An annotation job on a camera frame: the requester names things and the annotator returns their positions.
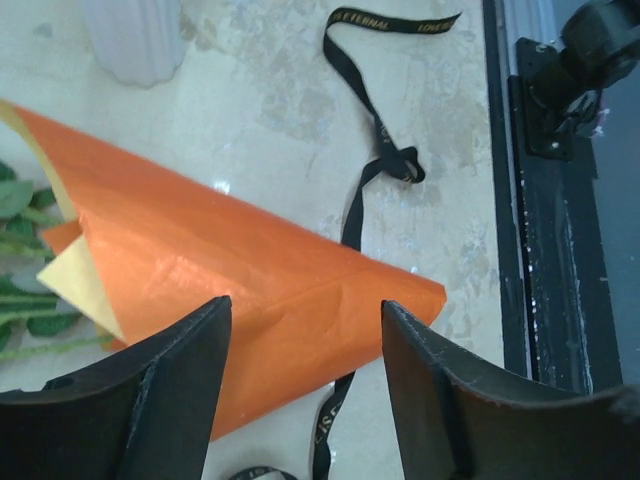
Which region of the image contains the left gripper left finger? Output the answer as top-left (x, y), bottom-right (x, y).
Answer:
top-left (1, 296), bottom-right (232, 479)

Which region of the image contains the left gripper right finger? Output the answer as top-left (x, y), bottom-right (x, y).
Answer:
top-left (381, 301), bottom-right (639, 479)

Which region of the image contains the pink flower bouquet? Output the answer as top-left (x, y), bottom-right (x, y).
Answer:
top-left (1, 163), bottom-right (114, 361)

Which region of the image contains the orange wrapping paper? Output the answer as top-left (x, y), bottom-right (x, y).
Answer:
top-left (1, 103), bottom-right (446, 438)

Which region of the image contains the white ribbed vase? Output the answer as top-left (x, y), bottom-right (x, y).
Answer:
top-left (80, 0), bottom-right (186, 88)

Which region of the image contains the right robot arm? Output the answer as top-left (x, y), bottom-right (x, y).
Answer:
top-left (528, 0), bottom-right (639, 135)

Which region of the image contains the black printed ribbon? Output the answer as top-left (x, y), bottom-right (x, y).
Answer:
top-left (227, 5), bottom-right (464, 480)

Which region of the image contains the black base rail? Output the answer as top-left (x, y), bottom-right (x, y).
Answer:
top-left (482, 1), bottom-right (622, 394)

